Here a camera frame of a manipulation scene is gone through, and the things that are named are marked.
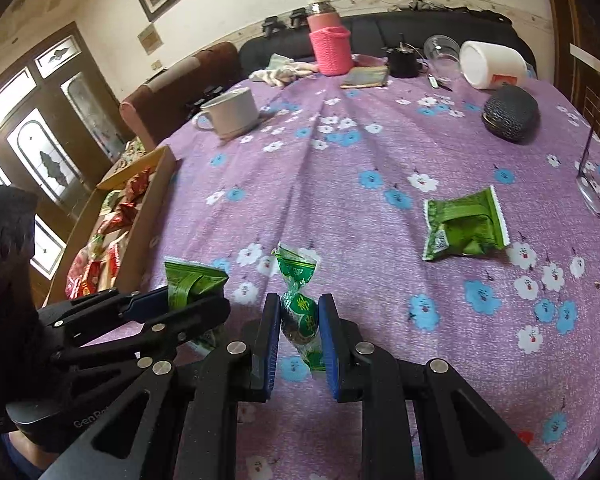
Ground wooden glass door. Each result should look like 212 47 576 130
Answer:
0 22 131 281

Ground brown armchair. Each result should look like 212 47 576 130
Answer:
120 41 241 151

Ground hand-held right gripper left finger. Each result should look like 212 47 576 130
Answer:
40 294 282 480

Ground white plastic jar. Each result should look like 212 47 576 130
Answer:
459 41 531 91

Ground pink thermos bottle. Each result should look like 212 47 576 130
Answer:
306 0 343 33

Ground small wall plaque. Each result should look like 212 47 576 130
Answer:
137 24 162 54

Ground green square snack packet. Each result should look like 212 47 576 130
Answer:
422 186 511 262
164 257 229 351

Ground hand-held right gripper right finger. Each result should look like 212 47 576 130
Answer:
318 294 553 480

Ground white mug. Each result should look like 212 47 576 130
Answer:
192 86 260 138

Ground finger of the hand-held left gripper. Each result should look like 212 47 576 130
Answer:
52 296 231 368
37 285 173 346

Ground green twisted candy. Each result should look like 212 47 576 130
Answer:
272 241 326 375

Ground black sofa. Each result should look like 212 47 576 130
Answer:
238 8 537 81

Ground eyeglasses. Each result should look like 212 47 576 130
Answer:
575 75 600 266

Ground purple floral tablecloth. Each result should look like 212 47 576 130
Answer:
87 72 600 480

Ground floral cushion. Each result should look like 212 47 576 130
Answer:
115 140 148 171

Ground black cup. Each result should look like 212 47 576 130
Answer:
386 46 423 79

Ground pile of red packets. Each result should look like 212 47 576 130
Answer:
65 165 153 300

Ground pink knitted holder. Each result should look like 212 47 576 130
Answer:
309 26 354 77

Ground white cloth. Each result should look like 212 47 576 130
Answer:
250 53 318 88

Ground clear glass cup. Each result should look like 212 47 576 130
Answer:
423 35 462 77

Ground cardboard box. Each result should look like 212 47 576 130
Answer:
42 146 177 306

